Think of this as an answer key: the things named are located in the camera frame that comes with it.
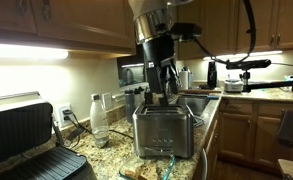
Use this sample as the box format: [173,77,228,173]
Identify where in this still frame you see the white light switch plate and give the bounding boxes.
[101,92,114,111]

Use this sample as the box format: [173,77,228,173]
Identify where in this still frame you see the white wall outlet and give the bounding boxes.
[53,102,75,130]

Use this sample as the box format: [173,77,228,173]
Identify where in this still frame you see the clear plastic bottle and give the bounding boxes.
[89,93,111,149]

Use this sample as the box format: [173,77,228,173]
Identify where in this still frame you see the silver appliance handle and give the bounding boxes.
[198,147,209,180]

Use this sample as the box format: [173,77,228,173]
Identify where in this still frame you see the metal sink faucet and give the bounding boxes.
[123,67,136,85]

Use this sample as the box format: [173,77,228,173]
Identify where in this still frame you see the wooden lower cabinets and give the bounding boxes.
[217,97,293,172]

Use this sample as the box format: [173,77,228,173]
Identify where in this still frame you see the dark hanging towel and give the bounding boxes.
[276,108,293,148]

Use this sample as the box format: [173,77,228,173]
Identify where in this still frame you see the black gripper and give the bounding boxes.
[141,34,182,108]

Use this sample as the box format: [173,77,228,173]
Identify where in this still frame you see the small brown bread slice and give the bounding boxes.
[124,169,150,180]

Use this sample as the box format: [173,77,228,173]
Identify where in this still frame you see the white canister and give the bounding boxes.
[178,66,195,91]

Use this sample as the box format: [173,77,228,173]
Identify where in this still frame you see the black camera stand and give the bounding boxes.
[240,69,293,95]

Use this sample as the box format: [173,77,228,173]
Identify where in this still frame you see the stainless steel two-slot toaster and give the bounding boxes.
[132,103,196,160]

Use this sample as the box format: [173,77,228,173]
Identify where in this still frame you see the wooden upper cabinets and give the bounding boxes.
[0,0,137,60]
[175,0,293,62]

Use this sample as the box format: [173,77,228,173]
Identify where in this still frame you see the wooden cabinets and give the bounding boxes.
[217,97,293,172]
[175,0,293,62]
[0,0,137,60]

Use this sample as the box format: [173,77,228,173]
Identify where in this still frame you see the small white appliance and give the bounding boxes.
[223,77,245,94]

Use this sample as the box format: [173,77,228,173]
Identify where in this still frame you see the black plug with cords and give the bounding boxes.
[61,109,135,148]

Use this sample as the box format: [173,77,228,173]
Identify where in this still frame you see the under-cabinet light strip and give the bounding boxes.
[0,42,70,61]
[202,50,284,61]

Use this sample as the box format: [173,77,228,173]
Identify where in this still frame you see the black panini press grill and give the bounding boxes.
[0,91,99,180]

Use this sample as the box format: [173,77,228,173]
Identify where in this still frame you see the black stereo camera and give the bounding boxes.
[225,58,272,71]

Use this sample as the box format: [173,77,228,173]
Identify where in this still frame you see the square glass container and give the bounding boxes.
[118,154,177,180]

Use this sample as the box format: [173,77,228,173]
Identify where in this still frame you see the stainless steel sink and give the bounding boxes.
[171,94,221,118]

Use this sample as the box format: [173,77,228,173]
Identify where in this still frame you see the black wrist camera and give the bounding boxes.
[169,22,203,44]

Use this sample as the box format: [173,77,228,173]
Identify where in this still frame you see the thin wooden board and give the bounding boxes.
[178,86,222,95]

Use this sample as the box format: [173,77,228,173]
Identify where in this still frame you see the wooden lower cabinet drawers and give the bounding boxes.
[192,114,221,180]

